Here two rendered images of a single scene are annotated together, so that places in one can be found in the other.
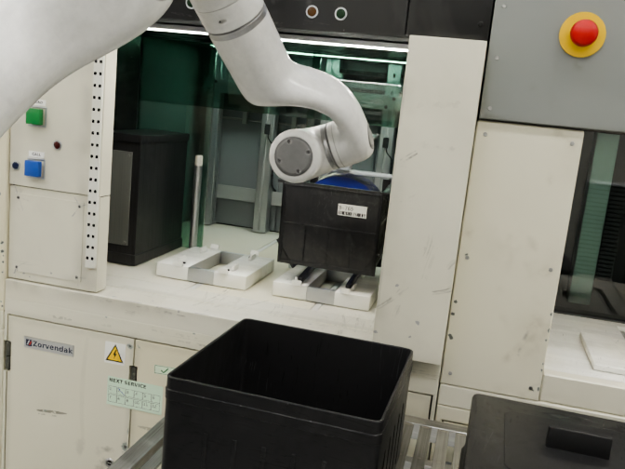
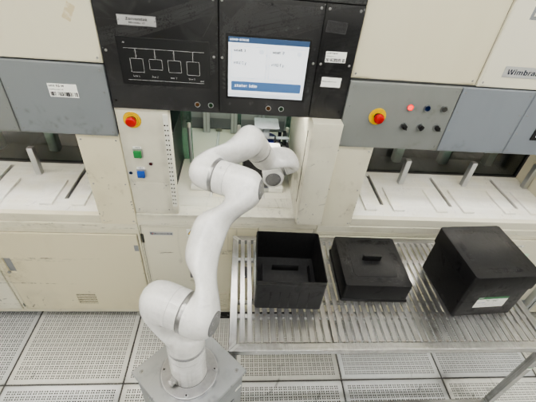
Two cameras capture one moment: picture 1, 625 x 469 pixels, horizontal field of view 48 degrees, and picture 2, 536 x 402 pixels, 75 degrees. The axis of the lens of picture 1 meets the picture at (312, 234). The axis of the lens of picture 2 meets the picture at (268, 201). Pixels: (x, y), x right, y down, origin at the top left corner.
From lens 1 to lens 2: 0.83 m
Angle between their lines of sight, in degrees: 33
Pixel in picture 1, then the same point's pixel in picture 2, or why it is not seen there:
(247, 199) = (198, 116)
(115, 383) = not seen: hidden behind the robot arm
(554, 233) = (360, 179)
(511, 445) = (353, 263)
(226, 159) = not seen: hidden behind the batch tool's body
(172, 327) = not seen: hidden behind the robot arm
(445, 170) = (325, 168)
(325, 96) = (288, 163)
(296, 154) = (274, 179)
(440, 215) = (322, 183)
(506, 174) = (344, 163)
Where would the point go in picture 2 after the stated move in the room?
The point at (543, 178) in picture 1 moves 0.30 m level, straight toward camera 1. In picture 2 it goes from (357, 163) to (372, 206)
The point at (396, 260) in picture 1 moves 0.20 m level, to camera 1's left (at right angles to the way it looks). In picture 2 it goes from (305, 197) to (263, 202)
